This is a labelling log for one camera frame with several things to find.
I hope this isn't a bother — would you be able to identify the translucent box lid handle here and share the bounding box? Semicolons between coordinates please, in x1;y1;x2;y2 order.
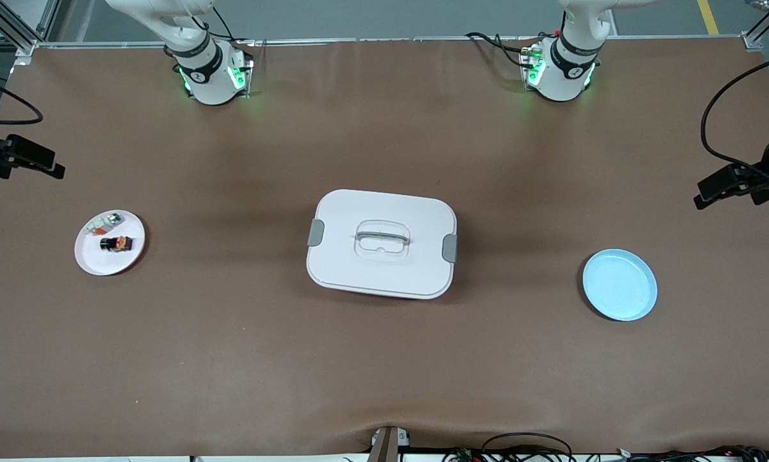
355;221;412;262

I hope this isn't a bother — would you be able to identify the pink round plate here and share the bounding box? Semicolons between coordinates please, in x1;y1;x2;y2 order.
74;209;146;277

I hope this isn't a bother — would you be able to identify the aluminium frame post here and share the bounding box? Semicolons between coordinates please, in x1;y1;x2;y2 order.
740;0;769;49
0;0;61;57

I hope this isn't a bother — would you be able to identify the black arm base cable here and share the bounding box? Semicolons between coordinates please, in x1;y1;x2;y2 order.
464;31;539;68
189;3;257;47

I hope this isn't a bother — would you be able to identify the white green push button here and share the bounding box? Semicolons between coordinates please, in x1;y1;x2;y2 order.
87;214;124;237

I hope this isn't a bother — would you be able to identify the black right arm base cable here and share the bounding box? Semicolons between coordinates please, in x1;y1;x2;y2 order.
189;3;257;47

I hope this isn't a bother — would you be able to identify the light blue round plate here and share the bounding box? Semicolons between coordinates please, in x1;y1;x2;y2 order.
582;248;658;322

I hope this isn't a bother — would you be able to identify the black cable bundle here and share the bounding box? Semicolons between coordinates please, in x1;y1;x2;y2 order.
442;432;769;462

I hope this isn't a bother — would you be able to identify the black left arm base cable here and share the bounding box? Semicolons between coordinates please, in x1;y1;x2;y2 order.
464;31;539;68

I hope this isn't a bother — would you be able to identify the white lidded storage box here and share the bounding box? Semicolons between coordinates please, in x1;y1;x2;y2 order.
306;189;459;300

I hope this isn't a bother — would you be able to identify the silver table edge rail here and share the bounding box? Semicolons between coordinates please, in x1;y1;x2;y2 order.
38;37;750;48

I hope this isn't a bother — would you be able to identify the brown table edge bracket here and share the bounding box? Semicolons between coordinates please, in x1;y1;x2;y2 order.
368;425;412;462

